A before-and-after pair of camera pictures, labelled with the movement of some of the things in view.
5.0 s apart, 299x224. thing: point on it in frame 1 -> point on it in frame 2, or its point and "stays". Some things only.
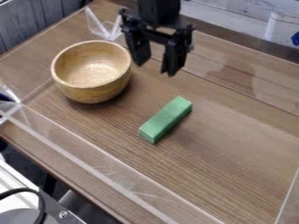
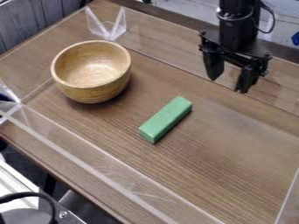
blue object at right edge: [293, 38] stays
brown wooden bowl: [90, 70] stays
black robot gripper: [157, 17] -> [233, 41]
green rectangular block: [164, 119] stays
